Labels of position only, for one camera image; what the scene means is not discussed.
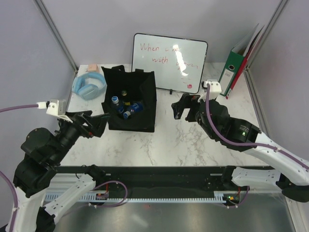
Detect green glass Perrier bottle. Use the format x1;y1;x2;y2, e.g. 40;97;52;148
121;90;130;105

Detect whiteboard with red writing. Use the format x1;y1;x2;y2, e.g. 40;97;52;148
131;33;208;94

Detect purple cable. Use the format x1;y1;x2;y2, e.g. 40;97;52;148
205;83;309;170
0;103;39;232

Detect left aluminium frame post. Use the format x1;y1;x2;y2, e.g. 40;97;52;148
34;0;78;74

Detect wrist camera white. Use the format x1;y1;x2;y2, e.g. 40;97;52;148
37;99;73;123
197;79;222;102

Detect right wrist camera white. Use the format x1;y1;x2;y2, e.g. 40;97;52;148
197;79;222;102

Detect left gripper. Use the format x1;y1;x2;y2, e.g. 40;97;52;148
51;110;111;164

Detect green lever arch binder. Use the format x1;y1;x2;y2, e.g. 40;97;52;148
216;23;260;96

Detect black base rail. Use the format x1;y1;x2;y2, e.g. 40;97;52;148
57;165;273;196

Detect aluminium frame post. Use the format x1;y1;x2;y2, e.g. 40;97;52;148
34;0;78;74
245;0;290;72

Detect red binder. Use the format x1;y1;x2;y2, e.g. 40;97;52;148
226;25;266;97

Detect small pink box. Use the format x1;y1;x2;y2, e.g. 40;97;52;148
86;64;99;73

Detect white slotted cable duct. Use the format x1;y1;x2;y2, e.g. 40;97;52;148
44;189;239;203

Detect light blue headphones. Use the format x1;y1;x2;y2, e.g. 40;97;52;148
71;72;107;101

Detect black canvas bag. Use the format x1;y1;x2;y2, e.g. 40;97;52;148
102;65;157;132

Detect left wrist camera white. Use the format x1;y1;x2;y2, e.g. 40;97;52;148
37;99;73;123

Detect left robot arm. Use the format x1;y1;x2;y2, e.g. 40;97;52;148
5;111;110;232

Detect right aluminium frame post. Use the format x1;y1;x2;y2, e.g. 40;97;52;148
245;0;290;72

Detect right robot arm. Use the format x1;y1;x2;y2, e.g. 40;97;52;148
171;94;309;203

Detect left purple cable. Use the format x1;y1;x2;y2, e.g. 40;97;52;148
0;103;39;232

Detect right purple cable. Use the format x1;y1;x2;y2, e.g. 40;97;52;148
205;83;309;170

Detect blue label water bottle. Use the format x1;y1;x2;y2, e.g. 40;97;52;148
111;96;125;114

